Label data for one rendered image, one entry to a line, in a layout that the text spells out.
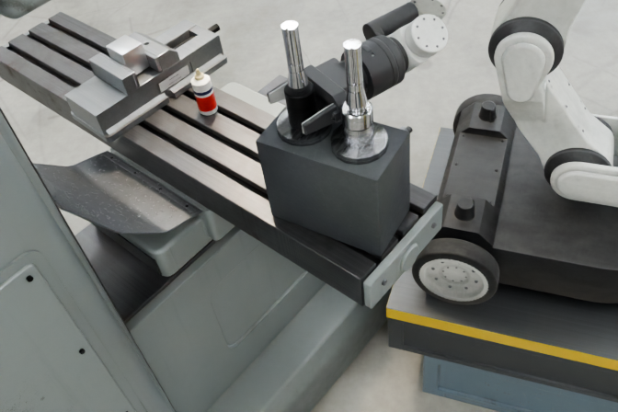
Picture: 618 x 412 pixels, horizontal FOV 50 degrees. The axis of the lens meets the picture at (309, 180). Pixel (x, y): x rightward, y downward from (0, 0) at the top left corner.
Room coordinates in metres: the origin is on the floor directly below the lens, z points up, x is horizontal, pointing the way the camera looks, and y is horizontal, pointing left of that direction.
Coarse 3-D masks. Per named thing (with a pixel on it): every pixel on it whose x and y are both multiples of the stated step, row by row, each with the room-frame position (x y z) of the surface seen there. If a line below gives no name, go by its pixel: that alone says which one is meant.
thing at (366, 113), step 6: (342, 108) 0.75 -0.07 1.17; (348, 108) 0.75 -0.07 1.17; (366, 108) 0.74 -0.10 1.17; (342, 114) 0.74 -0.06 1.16; (348, 114) 0.73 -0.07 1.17; (354, 114) 0.73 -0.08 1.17; (360, 114) 0.73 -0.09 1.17; (366, 114) 0.73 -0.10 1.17; (348, 120) 0.73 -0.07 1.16; (354, 120) 0.72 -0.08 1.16; (360, 120) 0.72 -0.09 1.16
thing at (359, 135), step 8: (344, 120) 0.74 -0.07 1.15; (368, 120) 0.73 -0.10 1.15; (344, 128) 0.74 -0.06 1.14; (352, 128) 0.73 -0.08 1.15; (360, 128) 0.72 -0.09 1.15; (368, 128) 0.73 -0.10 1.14; (344, 136) 0.74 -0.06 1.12; (352, 136) 0.73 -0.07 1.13; (360, 136) 0.72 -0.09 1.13; (368, 136) 0.73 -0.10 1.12; (352, 144) 0.73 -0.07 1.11; (360, 144) 0.72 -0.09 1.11; (368, 144) 0.73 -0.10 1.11
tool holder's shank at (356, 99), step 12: (348, 48) 0.74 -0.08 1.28; (360, 48) 0.74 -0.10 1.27; (348, 60) 0.74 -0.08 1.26; (360, 60) 0.74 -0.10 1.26; (348, 72) 0.74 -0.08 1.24; (360, 72) 0.74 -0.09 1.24; (348, 84) 0.74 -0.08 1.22; (360, 84) 0.74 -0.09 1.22; (348, 96) 0.74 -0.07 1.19; (360, 96) 0.74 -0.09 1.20; (360, 108) 0.73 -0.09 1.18
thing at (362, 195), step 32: (288, 128) 0.80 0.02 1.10; (384, 128) 0.78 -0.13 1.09; (288, 160) 0.76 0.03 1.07; (320, 160) 0.73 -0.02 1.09; (352, 160) 0.71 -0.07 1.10; (384, 160) 0.70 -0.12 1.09; (288, 192) 0.76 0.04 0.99; (320, 192) 0.73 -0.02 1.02; (352, 192) 0.69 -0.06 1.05; (384, 192) 0.68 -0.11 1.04; (320, 224) 0.73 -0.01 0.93; (352, 224) 0.69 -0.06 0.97; (384, 224) 0.68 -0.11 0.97
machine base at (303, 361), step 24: (312, 312) 1.04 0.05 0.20; (336, 312) 1.02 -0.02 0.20; (360, 312) 1.03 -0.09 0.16; (384, 312) 1.08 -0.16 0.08; (288, 336) 0.97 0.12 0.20; (312, 336) 0.96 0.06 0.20; (336, 336) 0.96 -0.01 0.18; (360, 336) 0.99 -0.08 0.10; (264, 360) 0.91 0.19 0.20; (288, 360) 0.90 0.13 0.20; (312, 360) 0.89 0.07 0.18; (336, 360) 0.92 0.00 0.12; (240, 384) 0.85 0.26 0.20; (264, 384) 0.84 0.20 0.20; (288, 384) 0.83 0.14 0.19; (312, 384) 0.85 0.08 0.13; (216, 408) 0.79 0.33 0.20; (240, 408) 0.78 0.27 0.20; (264, 408) 0.77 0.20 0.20; (288, 408) 0.79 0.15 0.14; (312, 408) 0.83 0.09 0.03
